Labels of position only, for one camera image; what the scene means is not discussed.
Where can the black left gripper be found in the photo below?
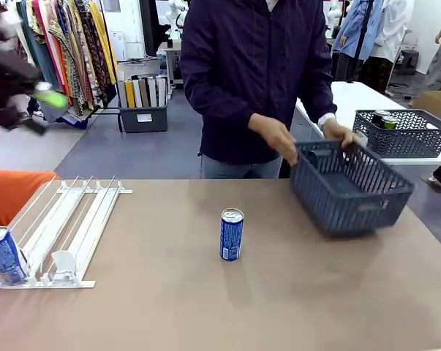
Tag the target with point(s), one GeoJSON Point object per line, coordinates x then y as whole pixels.
{"type": "Point", "coordinates": [4, 91]}

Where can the blue drink can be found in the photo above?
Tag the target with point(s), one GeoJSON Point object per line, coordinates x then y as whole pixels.
{"type": "Point", "coordinates": [2, 256]}
{"type": "Point", "coordinates": [231, 237]}

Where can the blue-grey plastic woven basket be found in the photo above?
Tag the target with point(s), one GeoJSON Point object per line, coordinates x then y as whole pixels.
{"type": "Point", "coordinates": [406, 139]}
{"type": "Point", "coordinates": [351, 204]}

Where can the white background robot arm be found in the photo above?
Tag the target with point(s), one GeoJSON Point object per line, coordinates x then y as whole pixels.
{"type": "Point", "coordinates": [333, 11]}
{"type": "Point", "coordinates": [175, 18]}

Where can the person's right forearm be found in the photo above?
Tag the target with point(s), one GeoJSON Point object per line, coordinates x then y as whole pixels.
{"type": "Point", "coordinates": [224, 98]}

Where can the person's left forearm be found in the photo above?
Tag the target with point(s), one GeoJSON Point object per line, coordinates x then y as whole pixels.
{"type": "Point", "coordinates": [317, 98]}

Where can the white dispenser pusher plate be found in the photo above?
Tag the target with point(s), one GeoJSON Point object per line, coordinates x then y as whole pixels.
{"type": "Point", "coordinates": [63, 263]}

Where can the person's right hand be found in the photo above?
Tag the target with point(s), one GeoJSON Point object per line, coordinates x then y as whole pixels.
{"type": "Point", "coordinates": [275, 135]}

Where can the person's left hand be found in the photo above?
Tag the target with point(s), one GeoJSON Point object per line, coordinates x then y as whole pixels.
{"type": "Point", "coordinates": [341, 133]}

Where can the blue folded cloth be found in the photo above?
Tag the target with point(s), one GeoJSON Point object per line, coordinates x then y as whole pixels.
{"type": "Point", "coordinates": [74, 118]}

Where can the orange hanging garment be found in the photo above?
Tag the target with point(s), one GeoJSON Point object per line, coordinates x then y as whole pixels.
{"type": "Point", "coordinates": [64, 73]}

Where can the brown patterned hanging garment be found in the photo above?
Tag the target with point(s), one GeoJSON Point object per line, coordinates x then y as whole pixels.
{"type": "Point", "coordinates": [90, 51]}

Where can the yellow fabric roll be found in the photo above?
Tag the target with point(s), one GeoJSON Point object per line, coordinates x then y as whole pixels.
{"type": "Point", "coordinates": [129, 94]}

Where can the yellow hanging garment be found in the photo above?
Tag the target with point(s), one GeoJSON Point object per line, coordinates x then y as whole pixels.
{"type": "Point", "coordinates": [103, 40]}

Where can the white fabric roll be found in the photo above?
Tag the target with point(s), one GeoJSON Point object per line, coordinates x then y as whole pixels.
{"type": "Point", "coordinates": [161, 90]}
{"type": "Point", "coordinates": [137, 93]}

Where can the white floor appliance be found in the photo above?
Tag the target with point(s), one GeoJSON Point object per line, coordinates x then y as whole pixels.
{"type": "Point", "coordinates": [117, 45]}

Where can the grey plastic storage bin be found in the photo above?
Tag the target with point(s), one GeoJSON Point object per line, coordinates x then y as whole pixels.
{"type": "Point", "coordinates": [143, 118]}

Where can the brown fabric roll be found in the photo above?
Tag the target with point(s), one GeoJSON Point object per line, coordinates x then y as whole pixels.
{"type": "Point", "coordinates": [144, 93]}

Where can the light grey fabric roll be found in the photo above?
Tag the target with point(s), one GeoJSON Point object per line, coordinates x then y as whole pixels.
{"type": "Point", "coordinates": [152, 91]}

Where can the grey workbench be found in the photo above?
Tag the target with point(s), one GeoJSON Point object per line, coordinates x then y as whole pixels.
{"type": "Point", "coordinates": [169, 58]}

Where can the person in dark purple jacket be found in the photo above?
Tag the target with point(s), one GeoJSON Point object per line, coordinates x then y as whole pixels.
{"type": "Point", "coordinates": [249, 73]}

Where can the white side table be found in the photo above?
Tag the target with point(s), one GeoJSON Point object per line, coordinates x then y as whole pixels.
{"type": "Point", "coordinates": [351, 98]}

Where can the mannequin in blue shirt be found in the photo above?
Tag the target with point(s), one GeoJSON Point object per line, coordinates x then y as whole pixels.
{"type": "Point", "coordinates": [351, 33]}

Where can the black stand pole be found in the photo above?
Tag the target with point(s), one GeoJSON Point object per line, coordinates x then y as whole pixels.
{"type": "Point", "coordinates": [362, 33]}

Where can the mannequin in white coat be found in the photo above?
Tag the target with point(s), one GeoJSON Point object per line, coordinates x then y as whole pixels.
{"type": "Point", "coordinates": [393, 33]}

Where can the black plastic stool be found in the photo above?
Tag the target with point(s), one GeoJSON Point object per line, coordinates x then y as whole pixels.
{"type": "Point", "coordinates": [410, 60]}

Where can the brown cardboard box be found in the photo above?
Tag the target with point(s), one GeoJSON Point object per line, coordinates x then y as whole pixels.
{"type": "Point", "coordinates": [436, 102]}

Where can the black clothes rack frame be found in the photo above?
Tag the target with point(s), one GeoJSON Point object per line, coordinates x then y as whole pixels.
{"type": "Point", "coordinates": [114, 73]}

